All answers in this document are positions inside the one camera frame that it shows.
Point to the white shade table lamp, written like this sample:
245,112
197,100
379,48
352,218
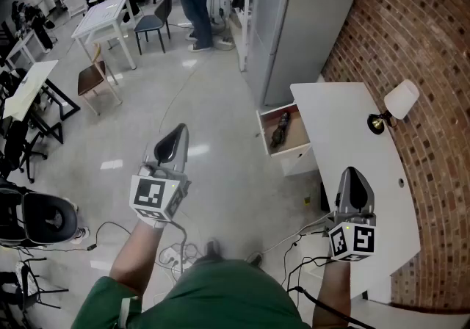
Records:
402,100

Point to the person's green shirt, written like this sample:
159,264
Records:
220,298

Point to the brown seat wooden chair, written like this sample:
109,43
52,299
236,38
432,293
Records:
90,79

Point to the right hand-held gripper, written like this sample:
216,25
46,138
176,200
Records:
361,241

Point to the person's black shoe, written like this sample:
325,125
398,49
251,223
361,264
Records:
212,248
255,259

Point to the person's left forearm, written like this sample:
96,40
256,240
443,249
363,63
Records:
137,257

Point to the white table with black frame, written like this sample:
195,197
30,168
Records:
29,85

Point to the black office chair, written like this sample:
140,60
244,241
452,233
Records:
16,147

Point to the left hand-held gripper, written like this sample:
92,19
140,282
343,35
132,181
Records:
148,193

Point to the person's left hand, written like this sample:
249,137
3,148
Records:
156,222

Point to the dark chair with black legs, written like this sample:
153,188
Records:
152,22

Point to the grey rounded robot shell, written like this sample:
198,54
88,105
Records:
44,217

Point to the dark umbrella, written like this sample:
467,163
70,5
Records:
281,129

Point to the white drawer with wooden bottom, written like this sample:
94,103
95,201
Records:
293,133

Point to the white desk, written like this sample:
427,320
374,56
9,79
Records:
345,136

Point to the small yellow floor object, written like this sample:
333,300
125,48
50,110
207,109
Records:
307,201

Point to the person's right forearm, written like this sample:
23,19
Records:
334,287

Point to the white shelf rack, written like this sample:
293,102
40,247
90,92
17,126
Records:
245,19

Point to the tall grey cabinet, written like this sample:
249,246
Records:
304,26

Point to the white square table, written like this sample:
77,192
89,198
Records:
103,15

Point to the person's black right shoe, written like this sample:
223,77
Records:
255,259

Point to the person's black left shoe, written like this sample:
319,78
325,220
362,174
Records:
212,248

